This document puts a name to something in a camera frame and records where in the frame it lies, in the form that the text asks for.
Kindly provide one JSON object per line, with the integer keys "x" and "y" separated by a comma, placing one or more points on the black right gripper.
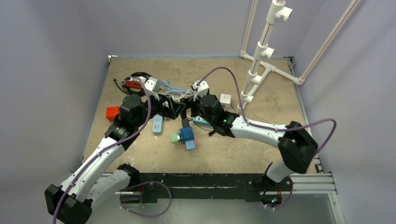
{"x": 192, "y": 104}

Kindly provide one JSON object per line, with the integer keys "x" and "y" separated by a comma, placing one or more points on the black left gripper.
{"x": 163, "y": 110}

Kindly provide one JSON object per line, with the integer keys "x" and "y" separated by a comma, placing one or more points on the white cube power socket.
{"x": 225, "y": 100}

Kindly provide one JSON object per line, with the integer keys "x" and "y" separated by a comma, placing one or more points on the black block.
{"x": 185, "y": 123}

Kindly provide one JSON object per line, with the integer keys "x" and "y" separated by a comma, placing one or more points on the blue block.
{"x": 186, "y": 134}

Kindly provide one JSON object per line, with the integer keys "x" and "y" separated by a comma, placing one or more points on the green block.
{"x": 175, "y": 138}

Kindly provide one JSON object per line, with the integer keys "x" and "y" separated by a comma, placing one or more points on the red cube socket adapter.
{"x": 112, "y": 112}

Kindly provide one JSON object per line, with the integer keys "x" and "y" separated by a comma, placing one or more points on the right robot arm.
{"x": 296, "y": 146}

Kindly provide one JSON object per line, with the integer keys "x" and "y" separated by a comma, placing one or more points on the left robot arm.
{"x": 102, "y": 154}

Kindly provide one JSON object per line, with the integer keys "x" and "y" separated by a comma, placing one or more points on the teal power strip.
{"x": 200, "y": 121}

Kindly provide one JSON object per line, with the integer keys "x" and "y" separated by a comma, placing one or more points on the light blue power strip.
{"x": 157, "y": 126}

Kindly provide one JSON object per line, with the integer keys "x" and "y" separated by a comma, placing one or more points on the light blue small adapter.
{"x": 190, "y": 145}

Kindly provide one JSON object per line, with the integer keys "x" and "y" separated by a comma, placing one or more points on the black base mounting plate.
{"x": 250, "y": 187}

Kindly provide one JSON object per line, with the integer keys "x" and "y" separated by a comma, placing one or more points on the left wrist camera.
{"x": 152, "y": 84}

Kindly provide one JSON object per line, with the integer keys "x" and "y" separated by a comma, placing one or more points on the red handled adjustable wrench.
{"x": 131, "y": 83}

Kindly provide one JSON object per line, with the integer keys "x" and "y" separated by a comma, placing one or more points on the white PVC pipe frame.
{"x": 259, "y": 69}

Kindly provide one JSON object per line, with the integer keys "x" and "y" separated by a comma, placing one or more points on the aluminium frame rail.
{"x": 319, "y": 183}

